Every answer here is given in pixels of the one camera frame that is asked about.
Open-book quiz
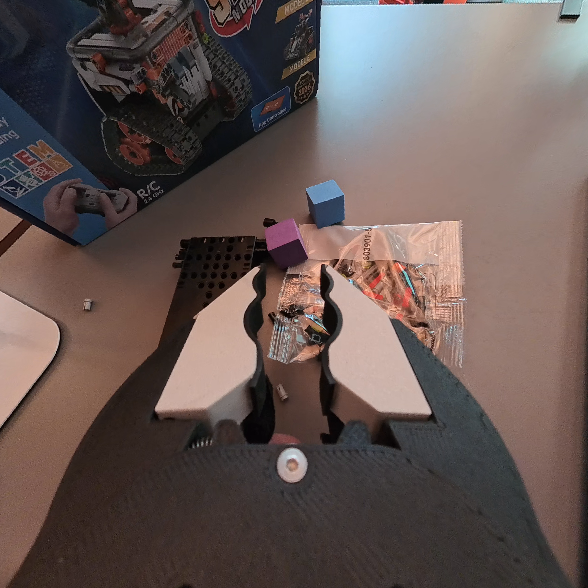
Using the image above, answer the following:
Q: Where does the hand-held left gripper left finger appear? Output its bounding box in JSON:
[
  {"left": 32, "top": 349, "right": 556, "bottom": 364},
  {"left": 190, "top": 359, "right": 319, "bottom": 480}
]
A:
[{"left": 154, "top": 264, "right": 277, "bottom": 445}]

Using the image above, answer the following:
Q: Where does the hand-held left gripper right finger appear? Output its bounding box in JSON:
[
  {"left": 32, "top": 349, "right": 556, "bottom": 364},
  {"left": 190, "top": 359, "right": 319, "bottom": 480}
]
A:
[{"left": 320, "top": 264, "right": 433, "bottom": 444}]

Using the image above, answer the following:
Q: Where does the purple foam cube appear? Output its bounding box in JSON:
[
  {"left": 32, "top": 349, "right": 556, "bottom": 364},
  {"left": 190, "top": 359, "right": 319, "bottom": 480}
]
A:
[{"left": 265, "top": 218, "right": 308, "bottom": 269}]

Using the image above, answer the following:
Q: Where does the blue foam cube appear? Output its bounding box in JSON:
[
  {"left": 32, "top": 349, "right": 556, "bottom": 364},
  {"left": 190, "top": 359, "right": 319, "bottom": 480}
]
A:
[{"left": 305, "top": 180, "right": 345, "bottom": 229}]

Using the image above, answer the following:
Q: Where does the small clear parts bag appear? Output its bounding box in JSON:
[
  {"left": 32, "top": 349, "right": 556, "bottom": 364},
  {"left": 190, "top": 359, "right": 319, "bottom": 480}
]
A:
[{"left": 266, "top": 270, "right": 332, "bottom": 366}]

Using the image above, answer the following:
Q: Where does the black perforated building plate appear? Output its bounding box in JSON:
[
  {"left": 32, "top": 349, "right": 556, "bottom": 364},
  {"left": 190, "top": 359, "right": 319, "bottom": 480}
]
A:
[{"left": 158, "top": 235, "right": 269, "bottom": 350}]

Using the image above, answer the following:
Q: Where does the clear plastic parts bag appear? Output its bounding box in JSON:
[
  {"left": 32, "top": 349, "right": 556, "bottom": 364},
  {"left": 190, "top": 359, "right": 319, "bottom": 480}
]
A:
[{"left": 299, "top": 220, "right": 468, "bottom": 368}]

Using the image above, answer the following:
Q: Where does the white booklet stand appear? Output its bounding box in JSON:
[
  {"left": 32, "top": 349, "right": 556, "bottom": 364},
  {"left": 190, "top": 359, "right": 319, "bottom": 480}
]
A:
[{"left": 0, "top": 290, "right": 61, "bottom": 430}]

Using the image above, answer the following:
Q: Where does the black perforated pad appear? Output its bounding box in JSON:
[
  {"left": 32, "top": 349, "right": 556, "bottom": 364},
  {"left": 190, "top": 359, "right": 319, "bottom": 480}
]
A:
[{"left": 570, "top": 184, "right": 588, "bottom": 588}]

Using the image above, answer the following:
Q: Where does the blue robot kit box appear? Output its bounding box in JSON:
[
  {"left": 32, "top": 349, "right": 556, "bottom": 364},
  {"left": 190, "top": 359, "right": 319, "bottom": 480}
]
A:
[{"left": 0, "top": 0, "right": 320, "bottom": 246}]

